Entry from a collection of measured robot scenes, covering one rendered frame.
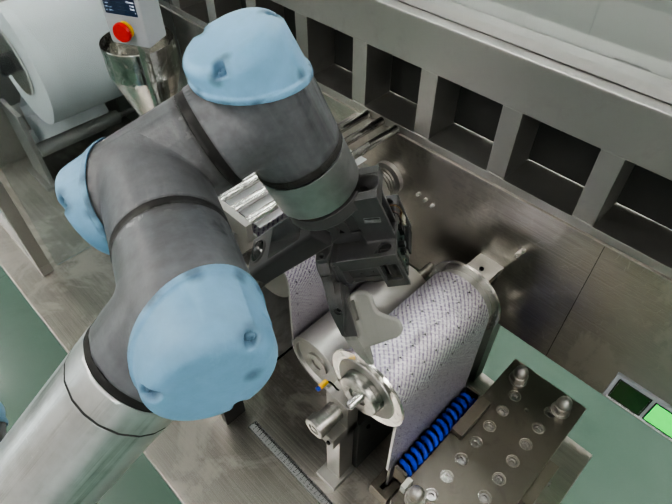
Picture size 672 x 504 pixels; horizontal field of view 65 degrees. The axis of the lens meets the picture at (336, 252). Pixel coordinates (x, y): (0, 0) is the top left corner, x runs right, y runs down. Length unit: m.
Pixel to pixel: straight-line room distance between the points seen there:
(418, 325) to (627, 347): 0.33
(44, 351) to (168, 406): 2.41
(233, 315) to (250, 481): 0.93
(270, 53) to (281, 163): 0.08
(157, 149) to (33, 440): 0.19
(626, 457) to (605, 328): 1.48
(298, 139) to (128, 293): 0.16
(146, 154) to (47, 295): 1.25
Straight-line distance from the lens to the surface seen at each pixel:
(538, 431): 1.14
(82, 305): 1.53
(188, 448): 1.23
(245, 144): 0.37
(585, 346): 1.02
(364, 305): 0.53
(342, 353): 0.83
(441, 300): 0.89
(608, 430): 2.44
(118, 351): 0.31
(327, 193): 0.41
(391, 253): 0.47
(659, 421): 1.05
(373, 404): 0.82
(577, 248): 0.89
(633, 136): 0.78
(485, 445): 1.09
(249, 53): 0.35
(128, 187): 0.35
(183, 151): 0.37
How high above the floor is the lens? 2.00
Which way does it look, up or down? 47 degrees down
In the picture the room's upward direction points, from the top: straight up
